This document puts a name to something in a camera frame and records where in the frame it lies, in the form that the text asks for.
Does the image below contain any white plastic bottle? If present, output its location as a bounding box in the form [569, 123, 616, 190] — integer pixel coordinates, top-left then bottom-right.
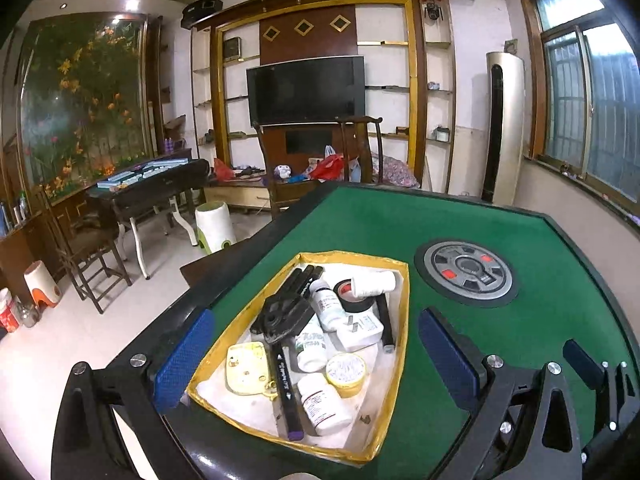
[309, 279, 347, 332]
[294, 327, 329, 374]

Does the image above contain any low wooden bench cabinet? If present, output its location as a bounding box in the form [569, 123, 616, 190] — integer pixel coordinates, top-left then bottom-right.
[205, 180, 275, 212]

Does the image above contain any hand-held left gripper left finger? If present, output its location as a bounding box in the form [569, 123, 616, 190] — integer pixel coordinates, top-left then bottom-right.
[50, 309, 216, 480]

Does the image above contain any white green trash bin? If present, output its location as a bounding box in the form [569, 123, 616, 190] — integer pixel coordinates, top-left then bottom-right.
[194, 200, 238, 254]

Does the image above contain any round table control panel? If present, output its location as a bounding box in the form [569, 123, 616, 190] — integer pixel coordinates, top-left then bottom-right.
[414, 238, 520, 310]

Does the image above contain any flower wall mural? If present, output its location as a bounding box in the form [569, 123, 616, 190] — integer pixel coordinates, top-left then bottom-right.
[19, 12, 151, 203]

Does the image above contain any brown framed window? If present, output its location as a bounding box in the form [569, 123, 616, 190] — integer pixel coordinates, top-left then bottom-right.
[519, 0, 640, 223]

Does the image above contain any white orange stool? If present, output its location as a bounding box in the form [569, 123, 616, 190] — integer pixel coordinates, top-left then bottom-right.
[23, 260, 63, 308]

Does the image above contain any yellow-edged cardboard tray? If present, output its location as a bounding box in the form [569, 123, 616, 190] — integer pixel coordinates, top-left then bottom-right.
[186, 251, 412, 464]

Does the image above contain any floral cloth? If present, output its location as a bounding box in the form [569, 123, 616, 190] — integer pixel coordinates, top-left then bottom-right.
[369, 154, 422, 190]

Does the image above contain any dark wooden armchair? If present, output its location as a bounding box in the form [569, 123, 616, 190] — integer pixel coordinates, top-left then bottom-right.
[252, 115, 385, 222]

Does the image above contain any dark mahjong table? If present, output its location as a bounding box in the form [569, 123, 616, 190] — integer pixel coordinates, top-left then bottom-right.
[85, 159, 211, 281]

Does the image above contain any standing air conditioner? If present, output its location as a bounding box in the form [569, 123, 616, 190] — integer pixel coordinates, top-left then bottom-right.
[481, 51, 527, 206]

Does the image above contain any yellow keychain tape measure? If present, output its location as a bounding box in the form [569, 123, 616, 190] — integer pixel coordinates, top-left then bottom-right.
[225, 341, 282, 403]

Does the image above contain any plain wooden chair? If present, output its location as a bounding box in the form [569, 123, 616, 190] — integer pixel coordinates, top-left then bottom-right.
[42, 185, 135, 315]

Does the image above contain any yellow round jar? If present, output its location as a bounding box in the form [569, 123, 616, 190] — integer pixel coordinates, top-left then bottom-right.
[325, 352, 368, 399]

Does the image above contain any white plug charger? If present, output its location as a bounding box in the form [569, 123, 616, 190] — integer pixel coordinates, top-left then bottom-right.
[339, 311, 385, 354]

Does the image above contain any white pipe fitting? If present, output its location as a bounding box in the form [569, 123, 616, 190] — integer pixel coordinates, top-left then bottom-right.
[350, 270, 397, 301]

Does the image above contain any black art marker grey cap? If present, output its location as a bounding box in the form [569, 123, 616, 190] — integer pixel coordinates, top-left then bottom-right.
[375, 294, 397, 354]

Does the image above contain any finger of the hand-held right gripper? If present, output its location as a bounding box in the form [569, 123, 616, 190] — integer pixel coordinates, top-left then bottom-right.
[562, 339, 633, 427]

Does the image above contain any wooden wall shelf unit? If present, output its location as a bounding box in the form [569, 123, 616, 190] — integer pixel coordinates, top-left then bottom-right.
[190, 0, 457, 211]

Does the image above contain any white bottle red label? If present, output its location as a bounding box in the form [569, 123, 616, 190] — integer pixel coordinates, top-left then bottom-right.
[297, 374, 354, 437]

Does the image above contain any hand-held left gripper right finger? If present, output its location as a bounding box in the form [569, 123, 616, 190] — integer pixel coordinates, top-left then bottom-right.
[417, 307, 586, 480]

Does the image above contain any glass jar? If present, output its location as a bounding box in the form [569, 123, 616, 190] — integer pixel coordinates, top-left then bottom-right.
[17, 300, 42, 329]

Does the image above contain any black art marker purple cap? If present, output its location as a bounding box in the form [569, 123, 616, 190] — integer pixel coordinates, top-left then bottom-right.
[270, 342, 304, 442]

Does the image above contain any red plastic bag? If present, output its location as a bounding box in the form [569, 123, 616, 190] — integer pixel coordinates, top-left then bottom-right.
[309, 153, 347, 182]

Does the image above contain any black electrical tape roll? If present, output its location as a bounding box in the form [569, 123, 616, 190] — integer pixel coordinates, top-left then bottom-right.
[334, 280, 382, 315]

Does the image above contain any black flat television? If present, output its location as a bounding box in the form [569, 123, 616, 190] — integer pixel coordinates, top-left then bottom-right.
[246, 55, 367, 128]

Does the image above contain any black speaker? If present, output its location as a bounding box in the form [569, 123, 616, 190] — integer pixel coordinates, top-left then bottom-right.
[180, 0, 224, 30]

